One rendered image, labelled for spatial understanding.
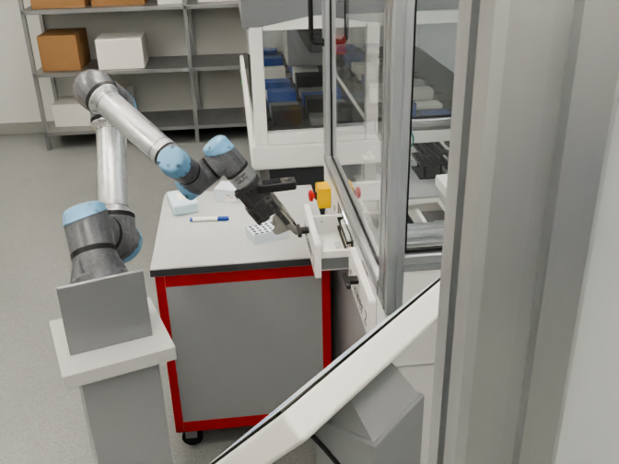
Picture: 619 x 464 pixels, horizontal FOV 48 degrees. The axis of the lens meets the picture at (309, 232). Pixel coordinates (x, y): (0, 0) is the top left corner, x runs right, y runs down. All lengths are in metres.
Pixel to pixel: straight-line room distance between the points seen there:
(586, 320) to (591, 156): 0.08
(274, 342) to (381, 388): 1.23
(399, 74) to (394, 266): 0.42
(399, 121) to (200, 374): 1.34
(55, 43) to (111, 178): 3.88
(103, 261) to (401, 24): 0.94
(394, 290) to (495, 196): 1.33
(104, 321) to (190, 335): 0.57
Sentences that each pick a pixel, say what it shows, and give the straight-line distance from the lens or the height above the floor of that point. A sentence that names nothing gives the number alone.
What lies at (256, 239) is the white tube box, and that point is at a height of 0.78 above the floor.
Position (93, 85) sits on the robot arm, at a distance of 2.00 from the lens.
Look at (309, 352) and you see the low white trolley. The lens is 2.40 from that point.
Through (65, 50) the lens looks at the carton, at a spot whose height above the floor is 0.78.
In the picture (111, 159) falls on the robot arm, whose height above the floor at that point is 1.13.
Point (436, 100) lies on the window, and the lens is 1.41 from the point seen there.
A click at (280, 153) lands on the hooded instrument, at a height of 0.87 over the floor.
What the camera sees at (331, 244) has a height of 0.84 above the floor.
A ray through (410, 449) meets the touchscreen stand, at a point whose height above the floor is 0.93.
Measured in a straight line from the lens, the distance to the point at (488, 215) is 0.22.
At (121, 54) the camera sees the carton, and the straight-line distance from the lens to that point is 5.74.
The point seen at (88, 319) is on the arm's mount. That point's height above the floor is 0.85.
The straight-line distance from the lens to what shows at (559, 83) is 0.22.
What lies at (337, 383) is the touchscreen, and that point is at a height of 1.19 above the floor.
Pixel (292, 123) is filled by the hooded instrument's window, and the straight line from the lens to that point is 2.78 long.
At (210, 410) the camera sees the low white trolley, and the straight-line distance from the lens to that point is 2.53.
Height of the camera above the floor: 1.79
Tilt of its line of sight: 26 degrees down
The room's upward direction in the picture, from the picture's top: 1 degrees counter-clockwise
